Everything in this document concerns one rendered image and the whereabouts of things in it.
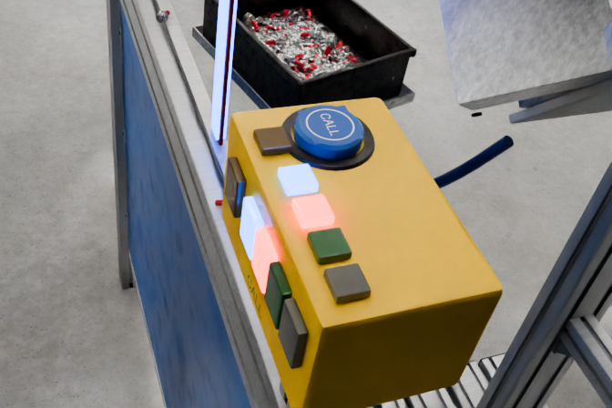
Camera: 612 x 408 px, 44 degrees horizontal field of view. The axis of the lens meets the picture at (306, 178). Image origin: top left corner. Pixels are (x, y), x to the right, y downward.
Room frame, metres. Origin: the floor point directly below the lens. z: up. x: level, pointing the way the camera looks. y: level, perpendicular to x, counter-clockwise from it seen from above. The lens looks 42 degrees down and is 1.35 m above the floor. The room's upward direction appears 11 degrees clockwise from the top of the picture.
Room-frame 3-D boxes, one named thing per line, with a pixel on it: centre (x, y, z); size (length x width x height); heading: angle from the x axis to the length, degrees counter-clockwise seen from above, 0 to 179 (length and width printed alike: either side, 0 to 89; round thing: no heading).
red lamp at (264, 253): (0.27, 0.01, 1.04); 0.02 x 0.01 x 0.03; 27
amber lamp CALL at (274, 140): (0.33, 0.02, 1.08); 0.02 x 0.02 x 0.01; 27
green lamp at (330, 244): (0.26, -0.02, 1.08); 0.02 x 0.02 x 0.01; 27
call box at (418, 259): (0.30, -0.03, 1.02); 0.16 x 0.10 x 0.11; 27
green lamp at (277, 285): (0.25, 0.00, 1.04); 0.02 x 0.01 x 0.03; 27
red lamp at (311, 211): (0.28, -0.01, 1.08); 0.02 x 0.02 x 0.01; 27
